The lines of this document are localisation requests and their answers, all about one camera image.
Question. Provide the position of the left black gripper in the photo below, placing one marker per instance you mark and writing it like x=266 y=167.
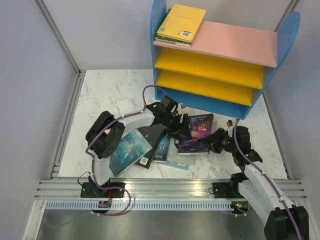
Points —
x=182 y=128

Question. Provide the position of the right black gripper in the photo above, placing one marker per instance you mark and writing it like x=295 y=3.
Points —
x=213 y=140

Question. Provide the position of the purple Robinson Crusoe book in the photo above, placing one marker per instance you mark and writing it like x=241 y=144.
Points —
x=200 y=126

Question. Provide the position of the dark Wuthering Heights book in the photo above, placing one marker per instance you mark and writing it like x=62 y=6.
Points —
x=161 y=154

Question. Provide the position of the yellow paperback book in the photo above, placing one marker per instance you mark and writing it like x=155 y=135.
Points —
x=182 y=23

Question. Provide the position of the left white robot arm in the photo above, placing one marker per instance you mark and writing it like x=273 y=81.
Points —
x=105 y=134

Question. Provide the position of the grey book with G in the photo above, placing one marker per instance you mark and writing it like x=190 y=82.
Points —
x=173 y=156

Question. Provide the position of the light blue thin book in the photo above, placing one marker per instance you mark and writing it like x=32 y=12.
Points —
x=176 y=165

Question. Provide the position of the teal blue book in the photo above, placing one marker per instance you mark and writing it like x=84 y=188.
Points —
x=131 y=148

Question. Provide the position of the blue shelf with coloured boards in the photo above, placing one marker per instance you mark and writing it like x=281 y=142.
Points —
x=227 y=67

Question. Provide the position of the green gold fantasy book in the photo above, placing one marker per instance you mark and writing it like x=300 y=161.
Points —
x=172 y=41

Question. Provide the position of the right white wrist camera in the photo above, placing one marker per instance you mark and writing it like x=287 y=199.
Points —
x=229 y=123

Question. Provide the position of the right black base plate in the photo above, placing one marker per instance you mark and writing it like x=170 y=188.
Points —
x=223 y=190

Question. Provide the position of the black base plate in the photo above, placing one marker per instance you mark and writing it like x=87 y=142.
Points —
x=90 y=190
x=223 y=190

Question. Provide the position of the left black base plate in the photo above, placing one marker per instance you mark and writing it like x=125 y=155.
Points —
x=90 y=190

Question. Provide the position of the aluminium mounting rail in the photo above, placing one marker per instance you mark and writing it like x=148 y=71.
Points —
x=67 y=188

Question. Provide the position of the light blue slotted cable duct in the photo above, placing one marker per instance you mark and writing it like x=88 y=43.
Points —
x=144 y=205

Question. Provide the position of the right aluminium frame post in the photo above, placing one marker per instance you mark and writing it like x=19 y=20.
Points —
x=290 y=8

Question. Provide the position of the aluminium frame post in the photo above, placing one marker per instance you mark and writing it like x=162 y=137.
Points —
x=290 y=8
x=57 y=34

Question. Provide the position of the left aluminium frame post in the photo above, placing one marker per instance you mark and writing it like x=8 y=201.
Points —
x=57 y=34

